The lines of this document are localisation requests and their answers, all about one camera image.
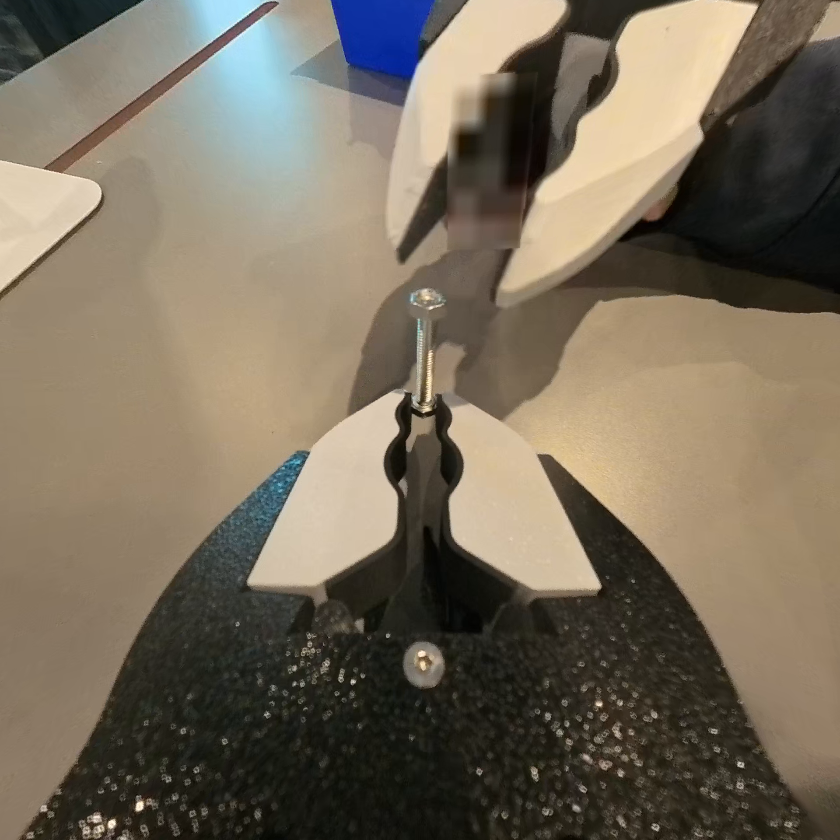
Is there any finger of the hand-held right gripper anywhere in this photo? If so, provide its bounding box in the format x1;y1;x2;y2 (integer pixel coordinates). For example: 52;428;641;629
494;3;762;309
386;0;571;263

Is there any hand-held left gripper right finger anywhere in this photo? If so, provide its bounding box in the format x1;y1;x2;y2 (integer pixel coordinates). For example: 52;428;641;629
430;394;602;601

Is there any person's right forearm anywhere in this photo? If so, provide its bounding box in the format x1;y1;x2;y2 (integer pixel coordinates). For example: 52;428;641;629
646;39;840;293

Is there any silver hex bolt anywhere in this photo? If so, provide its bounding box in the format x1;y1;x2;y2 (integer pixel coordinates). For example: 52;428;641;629
407;287;448;409

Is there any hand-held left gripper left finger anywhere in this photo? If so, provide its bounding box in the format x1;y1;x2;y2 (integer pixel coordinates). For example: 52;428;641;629
246;390;411;601

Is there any blue plastic bin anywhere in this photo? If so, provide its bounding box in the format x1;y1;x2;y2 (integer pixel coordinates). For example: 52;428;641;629
330;0;434;76

